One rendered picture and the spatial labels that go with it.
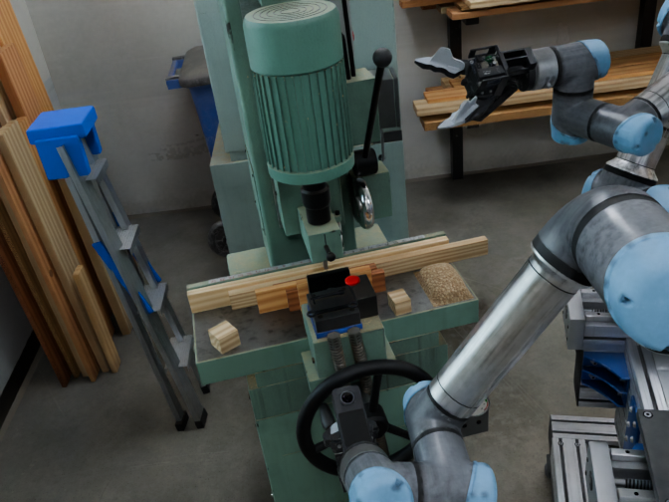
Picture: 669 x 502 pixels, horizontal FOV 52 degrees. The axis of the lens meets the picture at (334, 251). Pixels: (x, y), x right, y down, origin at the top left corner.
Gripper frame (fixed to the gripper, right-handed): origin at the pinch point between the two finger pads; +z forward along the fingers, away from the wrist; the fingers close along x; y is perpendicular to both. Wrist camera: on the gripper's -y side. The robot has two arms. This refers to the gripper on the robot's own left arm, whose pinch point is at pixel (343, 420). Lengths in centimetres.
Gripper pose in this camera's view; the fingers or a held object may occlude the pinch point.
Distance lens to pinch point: 123.7
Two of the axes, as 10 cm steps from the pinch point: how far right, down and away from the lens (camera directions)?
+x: 9.7, -2.3, 1.2
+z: -1.2, 0.0, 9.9
